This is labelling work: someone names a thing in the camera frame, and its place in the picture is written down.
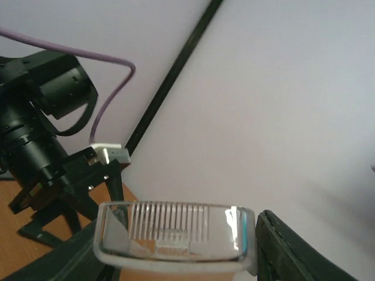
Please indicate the clear plastic metronome cover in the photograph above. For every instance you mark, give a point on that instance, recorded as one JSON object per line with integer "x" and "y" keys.
{"x": 175, "y": 237}

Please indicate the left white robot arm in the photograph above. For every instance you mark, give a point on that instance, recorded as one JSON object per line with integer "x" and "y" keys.
{"x": 43, "y": 96}

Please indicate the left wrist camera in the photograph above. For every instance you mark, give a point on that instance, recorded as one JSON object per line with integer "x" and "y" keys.
{"x": 107, "y": 152}

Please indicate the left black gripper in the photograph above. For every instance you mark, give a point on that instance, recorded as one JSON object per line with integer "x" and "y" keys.
{"x": 48, "y": 175}

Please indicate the black aluminium frame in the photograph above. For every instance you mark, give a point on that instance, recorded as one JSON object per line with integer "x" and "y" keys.
{"x": 173, "y": 74}

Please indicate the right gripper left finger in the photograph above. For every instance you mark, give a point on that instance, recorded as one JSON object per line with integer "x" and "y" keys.
{"x": 73, "y": 260}

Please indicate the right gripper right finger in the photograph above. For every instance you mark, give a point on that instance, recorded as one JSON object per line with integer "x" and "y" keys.
{"x": 284, "y": 255}

